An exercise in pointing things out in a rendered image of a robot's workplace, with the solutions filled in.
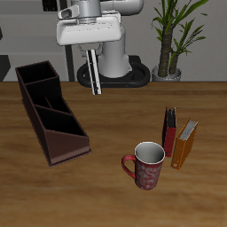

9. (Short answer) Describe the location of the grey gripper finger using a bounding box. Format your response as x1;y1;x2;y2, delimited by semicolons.
86;49;98;97
90;49;103;96

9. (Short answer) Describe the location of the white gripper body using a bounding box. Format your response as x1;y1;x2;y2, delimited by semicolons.
55;12;123;47

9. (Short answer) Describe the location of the dark brown desk caddy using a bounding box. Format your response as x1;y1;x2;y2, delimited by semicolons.
14;59;92;168

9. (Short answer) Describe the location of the dark red book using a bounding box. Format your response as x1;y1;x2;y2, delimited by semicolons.
161;106;178;159

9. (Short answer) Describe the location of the red patterned mug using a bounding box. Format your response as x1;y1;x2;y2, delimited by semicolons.
121;141;166;191

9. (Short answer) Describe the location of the orange book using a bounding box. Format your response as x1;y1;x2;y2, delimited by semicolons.
170;118;200;171

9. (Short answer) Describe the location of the green pot plant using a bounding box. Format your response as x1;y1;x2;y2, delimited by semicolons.
151;0;210;83

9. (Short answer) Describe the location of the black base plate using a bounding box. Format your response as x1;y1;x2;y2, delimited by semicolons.
76;55;152;89

